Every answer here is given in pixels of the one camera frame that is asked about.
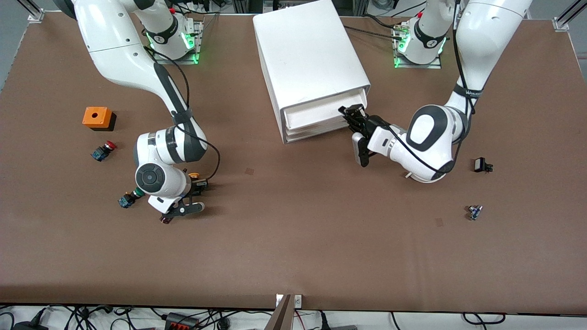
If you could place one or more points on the small black component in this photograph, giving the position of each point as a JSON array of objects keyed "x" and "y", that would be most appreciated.
[{"x": 480, "y": 165}]

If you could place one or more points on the green push button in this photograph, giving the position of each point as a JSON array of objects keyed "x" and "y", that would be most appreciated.
[{"x": 124, "y": 200}]

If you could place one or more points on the aluminium frame corner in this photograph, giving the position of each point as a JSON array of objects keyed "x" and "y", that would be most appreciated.
[
  {"x": 562, "y": 23},
  {"x": 34, "y": 13}
]

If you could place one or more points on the yellow push button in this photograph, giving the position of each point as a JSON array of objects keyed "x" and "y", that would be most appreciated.
[{"x": 194, "y": 175}]

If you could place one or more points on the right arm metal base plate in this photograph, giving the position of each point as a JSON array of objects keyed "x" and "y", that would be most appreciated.
[{"x": 195, "y": 46}]

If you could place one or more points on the brown post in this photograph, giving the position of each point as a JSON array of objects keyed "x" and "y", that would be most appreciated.
[{"x": 280, "y": 316}]

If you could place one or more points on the black orange power strip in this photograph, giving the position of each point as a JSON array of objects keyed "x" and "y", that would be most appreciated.
[{"x": 181, "y": 321}]

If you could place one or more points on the orange button box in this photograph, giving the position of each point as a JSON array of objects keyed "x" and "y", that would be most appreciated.
[{"x": 96, "y": 117}]

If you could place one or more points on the purple capacitor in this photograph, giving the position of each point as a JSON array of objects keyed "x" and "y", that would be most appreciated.
[{"x": 165, "y": 220}]

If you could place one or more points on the red push button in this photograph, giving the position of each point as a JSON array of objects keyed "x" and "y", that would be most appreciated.
[{"x": 103, "y": 151}]

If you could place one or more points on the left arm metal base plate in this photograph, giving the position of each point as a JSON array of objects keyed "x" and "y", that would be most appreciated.
[{"x": 436, "y": 64}]

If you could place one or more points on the small blue component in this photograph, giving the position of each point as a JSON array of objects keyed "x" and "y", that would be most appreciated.
[{"x": 474, "y": 212}]

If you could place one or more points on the black power adapter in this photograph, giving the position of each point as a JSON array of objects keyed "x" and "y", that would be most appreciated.
[{"x": 30, "y": 326}]

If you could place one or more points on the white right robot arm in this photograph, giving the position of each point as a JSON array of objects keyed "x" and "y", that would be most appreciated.
[{"x": 114, "y": 46}]

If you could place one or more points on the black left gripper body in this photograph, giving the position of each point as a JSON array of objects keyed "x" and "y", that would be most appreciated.
[{"x": 370, "y": 124}]

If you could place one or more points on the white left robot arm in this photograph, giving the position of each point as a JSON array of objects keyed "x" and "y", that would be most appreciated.
[{"x": 486, "y": 27}]

